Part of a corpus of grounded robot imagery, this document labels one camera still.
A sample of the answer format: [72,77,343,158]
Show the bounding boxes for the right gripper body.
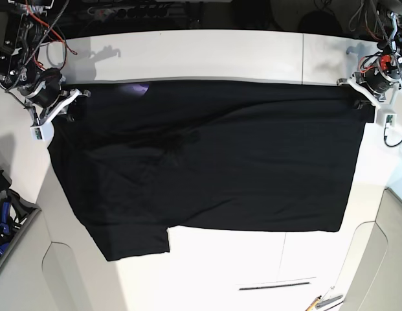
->
[24,69,87,126]

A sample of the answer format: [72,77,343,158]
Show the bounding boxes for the blue and black tools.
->
[0,170,28,257]

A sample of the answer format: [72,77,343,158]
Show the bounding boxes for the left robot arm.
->
[337,1,402,127]

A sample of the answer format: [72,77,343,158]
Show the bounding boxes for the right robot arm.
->
[0,1,91,128]

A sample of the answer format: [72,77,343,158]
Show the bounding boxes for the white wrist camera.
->
[375,109,397,128]
[30,123,54,142]

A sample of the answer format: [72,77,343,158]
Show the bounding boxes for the grey pen tool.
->
[315,295,343,310]

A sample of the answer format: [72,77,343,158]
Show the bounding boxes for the yellow handled tool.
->
[306,295,322,311]

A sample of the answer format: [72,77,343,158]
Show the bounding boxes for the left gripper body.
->
[337,54,402,114]

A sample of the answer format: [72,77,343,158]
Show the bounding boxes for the black T-shirt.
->
[48,81,375,261]

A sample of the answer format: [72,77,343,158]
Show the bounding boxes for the white coiled cable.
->
[348,0,383,36]

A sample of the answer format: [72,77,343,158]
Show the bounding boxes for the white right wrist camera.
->
[30,123,54,142]

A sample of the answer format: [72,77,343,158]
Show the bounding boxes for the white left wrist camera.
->
[375,109,397,128]

